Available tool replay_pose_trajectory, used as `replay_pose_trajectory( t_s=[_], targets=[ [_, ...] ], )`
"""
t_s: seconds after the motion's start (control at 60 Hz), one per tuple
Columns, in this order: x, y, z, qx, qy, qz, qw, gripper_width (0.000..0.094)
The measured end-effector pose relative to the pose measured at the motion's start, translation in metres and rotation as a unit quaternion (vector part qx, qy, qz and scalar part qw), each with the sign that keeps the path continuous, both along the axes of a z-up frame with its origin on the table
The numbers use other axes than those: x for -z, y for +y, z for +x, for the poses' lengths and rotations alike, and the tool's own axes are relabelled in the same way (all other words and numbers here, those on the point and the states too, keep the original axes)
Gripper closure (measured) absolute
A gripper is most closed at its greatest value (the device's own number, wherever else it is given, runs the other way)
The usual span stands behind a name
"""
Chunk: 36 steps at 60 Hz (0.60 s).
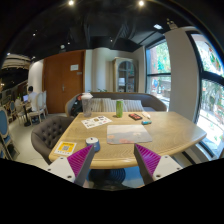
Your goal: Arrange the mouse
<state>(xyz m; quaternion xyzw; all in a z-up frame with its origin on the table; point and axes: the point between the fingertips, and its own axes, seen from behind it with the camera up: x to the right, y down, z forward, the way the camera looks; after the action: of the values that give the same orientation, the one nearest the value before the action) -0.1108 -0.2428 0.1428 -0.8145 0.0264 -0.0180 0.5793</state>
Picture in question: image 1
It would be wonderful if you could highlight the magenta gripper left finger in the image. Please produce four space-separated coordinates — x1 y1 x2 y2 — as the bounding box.
45 144 96 187

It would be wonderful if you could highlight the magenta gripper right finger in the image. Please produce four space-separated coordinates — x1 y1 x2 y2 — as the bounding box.
133 143 184 186

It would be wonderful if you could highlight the grey patterned mouse pad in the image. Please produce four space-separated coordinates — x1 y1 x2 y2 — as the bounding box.
107 125 152 144

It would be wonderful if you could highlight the yellow QR code sticker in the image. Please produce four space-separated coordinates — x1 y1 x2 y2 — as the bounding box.
55 141 76 156

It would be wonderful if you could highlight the small cyan object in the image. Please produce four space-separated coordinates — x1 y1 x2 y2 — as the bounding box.
142 120 152 125

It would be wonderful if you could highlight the grey tufted armchair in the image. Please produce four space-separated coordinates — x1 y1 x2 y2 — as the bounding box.
31 116 73 164

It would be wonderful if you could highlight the white small packet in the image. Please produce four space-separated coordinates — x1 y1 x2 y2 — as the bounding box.
142 112 151 119

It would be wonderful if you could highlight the grey sofa with cushions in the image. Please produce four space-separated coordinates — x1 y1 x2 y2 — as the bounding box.
64 91 168 118

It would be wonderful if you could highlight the clear plastic blender cup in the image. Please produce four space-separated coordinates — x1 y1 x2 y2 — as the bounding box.
81 93 93 117

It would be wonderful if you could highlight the green drink can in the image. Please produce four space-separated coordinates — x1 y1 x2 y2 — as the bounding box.
116 99 123 118

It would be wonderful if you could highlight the blue backed chair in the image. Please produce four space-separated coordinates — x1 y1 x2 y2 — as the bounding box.
0 107 19 160

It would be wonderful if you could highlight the white wooden chair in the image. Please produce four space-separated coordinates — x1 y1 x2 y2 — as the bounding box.
29 93 46 122

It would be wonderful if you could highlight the seated person in white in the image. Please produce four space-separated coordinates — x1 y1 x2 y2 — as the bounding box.
28 86 37 112

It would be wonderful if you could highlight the wooden door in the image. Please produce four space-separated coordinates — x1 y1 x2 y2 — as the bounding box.
43 50 85 113

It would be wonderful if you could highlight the arched wooden cabinet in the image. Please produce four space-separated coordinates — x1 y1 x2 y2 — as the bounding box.
113 57 138 93

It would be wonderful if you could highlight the black table pedestal base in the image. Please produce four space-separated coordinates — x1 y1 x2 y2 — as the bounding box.
89 168 126 184

